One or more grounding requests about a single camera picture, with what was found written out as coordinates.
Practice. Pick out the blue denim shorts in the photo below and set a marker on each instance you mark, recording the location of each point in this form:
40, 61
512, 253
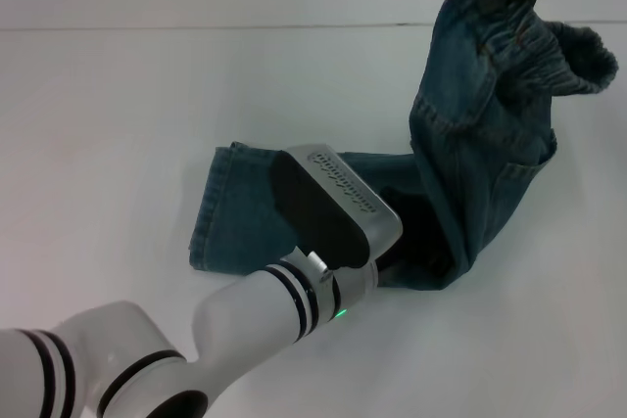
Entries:
465, 144

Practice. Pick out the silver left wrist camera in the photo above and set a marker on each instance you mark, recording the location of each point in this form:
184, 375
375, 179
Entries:
343, 202

